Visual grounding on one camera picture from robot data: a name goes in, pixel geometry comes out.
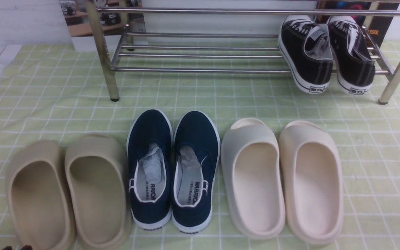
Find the navy right slip-on shoe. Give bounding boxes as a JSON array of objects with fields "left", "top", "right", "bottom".
[{"left": 171, "top": 111, "right": 220, "bottom": 234}]

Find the navy left slip-on shoe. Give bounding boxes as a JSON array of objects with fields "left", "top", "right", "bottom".
[{"left": 126, "top": 109, "right": 173, "bottom": 231}]

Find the leaning photo board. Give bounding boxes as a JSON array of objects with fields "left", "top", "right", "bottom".
[{"left": 59, "top": 0, "right": 145, "bottom": 52}]

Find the tan left foam slide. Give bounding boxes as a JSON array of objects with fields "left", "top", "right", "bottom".
[{"left": 5, "top": 140, "right": 76, "bottom": 250}]

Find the cream left foam slide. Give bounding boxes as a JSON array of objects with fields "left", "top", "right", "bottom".
[{"left": 220, "top": 118, "right": 285, "bottom": 240}]

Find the cream foam slide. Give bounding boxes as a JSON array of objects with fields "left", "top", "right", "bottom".
[
  {"left": 220, "top": 118, "right": 285, "bottom": 240},
  {"left": 279, "top": 120, "right": 343, "bottom": 245}
]

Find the black image processing book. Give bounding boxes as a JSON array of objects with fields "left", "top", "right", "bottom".
[{"left": 316, "top": 1, "right": 399, "bottom": 46}]

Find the navy slip-on shoe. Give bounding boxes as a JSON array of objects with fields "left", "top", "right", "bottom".
[
  {"left": 126, "top": 109, "right": 173, "bottom": 231},
  {"left": 171, "top": 111, "right": 220, "bottom": 234}
]

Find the tan foam slide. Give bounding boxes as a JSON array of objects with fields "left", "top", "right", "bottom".
[
  {"left": 5, "top": 140, "right": 76, "bottom": 250},
  {"left": 65, "top": 133, "right": 132, "bottom": 250}
]

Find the silver metal shoe rack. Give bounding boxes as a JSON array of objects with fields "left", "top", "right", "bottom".
[{"left": 85, "top": 0, "right": 400, "bottom": 102}]

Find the black canvas sneaker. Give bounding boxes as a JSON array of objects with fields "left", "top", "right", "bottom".
[
  {"left": 278, "top": 15, "right": 333, "bottom": 94},
  {"left": 326, "top": 16, "right": 376, "bottom": 95}
]

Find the cream right foam slide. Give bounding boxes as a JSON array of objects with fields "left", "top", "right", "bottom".
[{"left": 279, "top": 120, "right": 343, "bottom": 245}]

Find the green checkered floor cloth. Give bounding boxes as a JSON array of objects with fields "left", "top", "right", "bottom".
[{"left": 0, "top": 44, "right": 400, "bottom": 250}]

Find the tan right foam slide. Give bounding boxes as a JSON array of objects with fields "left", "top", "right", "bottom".
[{"left": 65, "top": 133, "right": 132, "bottom": 250}]

